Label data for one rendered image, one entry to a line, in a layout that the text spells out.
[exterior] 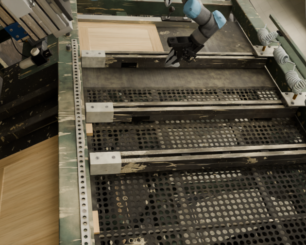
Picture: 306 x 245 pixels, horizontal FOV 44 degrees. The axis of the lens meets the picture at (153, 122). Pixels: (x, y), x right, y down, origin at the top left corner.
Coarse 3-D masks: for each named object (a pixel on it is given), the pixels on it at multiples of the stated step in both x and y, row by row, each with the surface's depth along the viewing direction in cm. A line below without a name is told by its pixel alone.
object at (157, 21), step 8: (80, 16) 234; (88, 16) 235; (96, 16) 236; (104, 16) 238; (112, 16) 239; (120, 16) 240; (128, 16) 242; (160, 24) 245; (168, 24) 246; (176, 24) 247; (184, 24) 248; (192, 24) 249
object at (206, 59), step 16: (272, 32) 214; (256, 48) 223; (272, 48) 226; (96, 64) 205; (112, 64) 206; (128, 64) 208; (144, 64) 210; (160, 64) 212; (192, 64) 216; (208, 64) 219; (224, 64) 221; (240, 64) 223; (256, 64) 225
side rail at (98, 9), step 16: (80, 0) 249; (96, 0) 251; (112, 0) 253; (128, 0) 255; (144, 0) 257; (160, 0) 261; (176, 0) 264; (208, 0) 271; (176, 16) 270; (224, 16) 277
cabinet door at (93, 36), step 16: (80, 32) 225; (96, 32) 228; (112, 32) 230; (128, 32) 233; (144, 32) 235; (80, 48) 213; (96, 48) 216; (112, 48) 218; (128, 48) 221; (144, 48) 223; (160, 48) 225
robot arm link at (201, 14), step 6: (192, 0) 163; (198, 0) 168; (186, 6) 165; (192, 6) 162; (198, 6) 163; (186, 12) 164; (192, 12) 163; (198, 12) 163; (204, 12) 165; (210, 12) 168; (192, 18) 166; (198, 18) 165; (204, 18) 166; (198, 24) 170; (204, 24) 168
